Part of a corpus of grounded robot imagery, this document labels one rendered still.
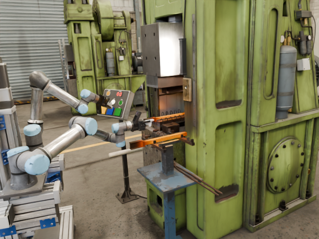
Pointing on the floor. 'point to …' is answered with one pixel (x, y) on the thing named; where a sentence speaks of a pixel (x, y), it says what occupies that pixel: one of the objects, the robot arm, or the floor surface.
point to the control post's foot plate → (126, 197)
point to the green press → (101, 51)
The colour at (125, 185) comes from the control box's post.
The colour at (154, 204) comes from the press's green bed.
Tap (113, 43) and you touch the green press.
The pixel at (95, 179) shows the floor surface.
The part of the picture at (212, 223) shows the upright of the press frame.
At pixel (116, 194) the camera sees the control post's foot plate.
